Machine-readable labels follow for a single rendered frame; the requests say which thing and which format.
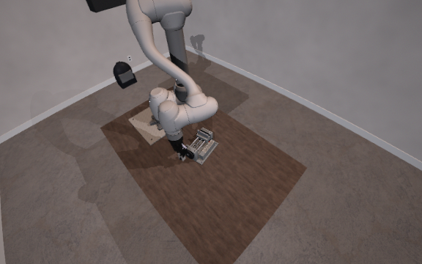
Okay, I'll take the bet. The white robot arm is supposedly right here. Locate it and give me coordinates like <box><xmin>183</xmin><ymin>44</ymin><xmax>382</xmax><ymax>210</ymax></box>
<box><xmin>126</xmin><ymin>0</ymin><xmax>218</xmax><ymax>141</ymax></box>

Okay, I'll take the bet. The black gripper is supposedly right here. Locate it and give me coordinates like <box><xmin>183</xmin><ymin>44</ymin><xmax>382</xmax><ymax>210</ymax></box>
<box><xmin>169</xmin><ymin>136</ymin><xmax>188</xmax><ymax>161</ymax></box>

